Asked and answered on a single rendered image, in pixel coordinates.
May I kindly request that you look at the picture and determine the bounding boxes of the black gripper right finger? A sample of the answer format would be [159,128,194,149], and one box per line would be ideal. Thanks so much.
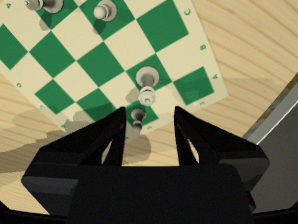
[174,106,270,193]

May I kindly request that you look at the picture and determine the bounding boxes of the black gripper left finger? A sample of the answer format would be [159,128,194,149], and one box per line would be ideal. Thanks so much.
[31,106,127,166]

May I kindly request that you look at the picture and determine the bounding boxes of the white pawn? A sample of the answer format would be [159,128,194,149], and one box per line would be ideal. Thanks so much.
[93,0,117,21]
[131,108,146,132]

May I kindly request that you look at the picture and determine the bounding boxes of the green and cream chessboard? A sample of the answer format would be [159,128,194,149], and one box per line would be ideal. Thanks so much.
[0,0,228,143]

